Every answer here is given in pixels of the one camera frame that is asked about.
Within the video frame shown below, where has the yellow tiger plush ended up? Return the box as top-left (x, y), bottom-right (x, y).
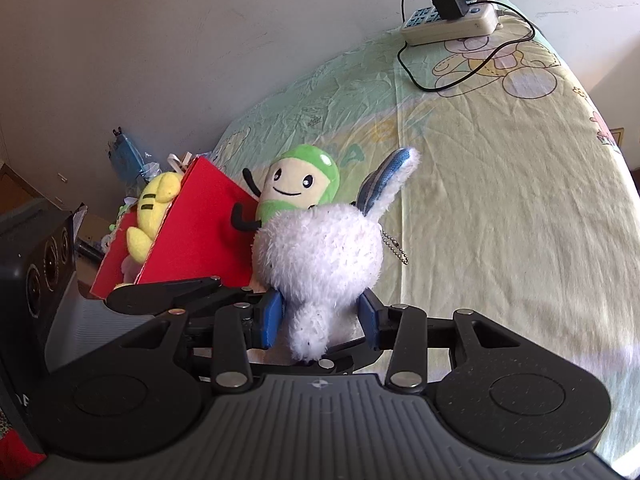
top-left (125, 170), bottom-right (184, 267)

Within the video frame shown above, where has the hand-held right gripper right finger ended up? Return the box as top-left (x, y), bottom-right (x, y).
top-left (359, 289), bottom-right (522, 390)

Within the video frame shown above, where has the red cardboard box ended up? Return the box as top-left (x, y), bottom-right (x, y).
top-left (90, 156), bottom-right (261, 302)

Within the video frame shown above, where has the red cloth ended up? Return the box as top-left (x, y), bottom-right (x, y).
top-left (0, 407), bottom-right (47, 480)

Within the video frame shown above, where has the white bunny with plaid ears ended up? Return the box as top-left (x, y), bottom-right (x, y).
top-left (251, 147), bottom-right (422, 364)

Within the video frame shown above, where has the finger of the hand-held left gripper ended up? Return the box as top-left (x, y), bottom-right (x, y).
top-left (106, 276), bottom-right (224, 317)
top-left (252, 341), bottom-right (390, 376)

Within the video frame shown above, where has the white power strip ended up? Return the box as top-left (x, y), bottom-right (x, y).
top-left (400, 0), bottom-right (501, 46)

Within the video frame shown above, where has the blue bag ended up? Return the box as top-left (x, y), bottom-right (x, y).
top-left (107, 127), bottom-right (144, 179)

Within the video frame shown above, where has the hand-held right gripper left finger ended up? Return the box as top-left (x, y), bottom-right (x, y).
top-left (119, 290), bottom-right (284, 391)

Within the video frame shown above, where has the green plush doll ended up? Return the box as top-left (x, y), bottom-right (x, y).
top-left (229, 144), bottom-right (341, 232)

